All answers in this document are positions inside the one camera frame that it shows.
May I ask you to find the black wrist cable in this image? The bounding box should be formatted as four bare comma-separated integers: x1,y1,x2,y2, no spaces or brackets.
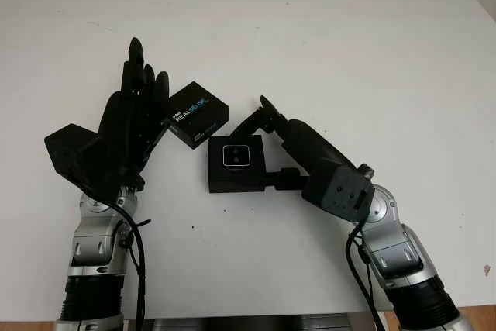
112,198,153,331
345,225,385,331

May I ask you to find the small silver square camera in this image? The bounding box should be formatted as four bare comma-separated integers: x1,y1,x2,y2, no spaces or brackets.
222,143,254,171

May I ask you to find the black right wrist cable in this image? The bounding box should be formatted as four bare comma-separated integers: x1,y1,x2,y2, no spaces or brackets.
345,225,385,331

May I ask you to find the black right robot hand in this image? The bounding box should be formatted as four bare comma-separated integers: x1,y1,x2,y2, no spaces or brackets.
231,95,358,192

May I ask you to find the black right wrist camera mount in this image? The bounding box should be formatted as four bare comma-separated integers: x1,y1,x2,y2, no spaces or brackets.
301,166,376,226

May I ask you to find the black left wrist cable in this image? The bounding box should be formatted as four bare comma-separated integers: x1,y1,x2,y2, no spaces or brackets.
112,198,153,331

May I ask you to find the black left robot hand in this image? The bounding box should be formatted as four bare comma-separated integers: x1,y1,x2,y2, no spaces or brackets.
96,37,174,192

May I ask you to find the black RealSense box lid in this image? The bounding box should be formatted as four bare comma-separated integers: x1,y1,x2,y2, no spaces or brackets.
164,81,230,150

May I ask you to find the dark grey robot torso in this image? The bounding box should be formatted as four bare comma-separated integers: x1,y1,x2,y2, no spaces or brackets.
123,317,383,331

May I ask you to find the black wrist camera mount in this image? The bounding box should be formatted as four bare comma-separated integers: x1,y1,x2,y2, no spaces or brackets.
43,123,122,207
301,166,376,226

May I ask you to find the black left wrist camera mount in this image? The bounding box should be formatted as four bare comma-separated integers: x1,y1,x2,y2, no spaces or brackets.
43,123,122,207

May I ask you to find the black box base with insert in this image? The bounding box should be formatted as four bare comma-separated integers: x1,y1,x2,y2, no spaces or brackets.
207,135,267,195

